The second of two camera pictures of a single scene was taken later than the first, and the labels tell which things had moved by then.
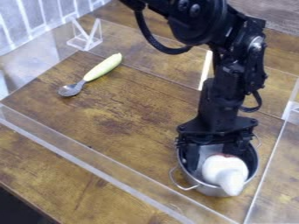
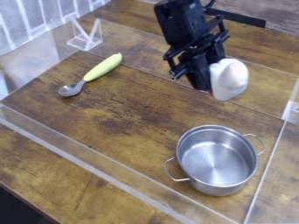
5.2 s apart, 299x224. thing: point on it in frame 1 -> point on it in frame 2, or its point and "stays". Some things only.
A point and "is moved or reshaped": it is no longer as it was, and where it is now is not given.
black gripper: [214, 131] -> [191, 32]
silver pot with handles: [185, 179] stays
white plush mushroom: [226, 171] is moved or reshaped
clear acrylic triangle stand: [86, 39] stays
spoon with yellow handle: [70, 89] stays
